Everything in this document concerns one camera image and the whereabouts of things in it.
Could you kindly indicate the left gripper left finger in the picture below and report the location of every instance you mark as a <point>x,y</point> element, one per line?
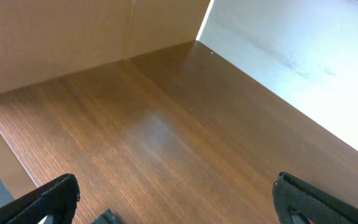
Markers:
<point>57,198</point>

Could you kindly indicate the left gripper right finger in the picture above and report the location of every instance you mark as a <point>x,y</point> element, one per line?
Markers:
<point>297,201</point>

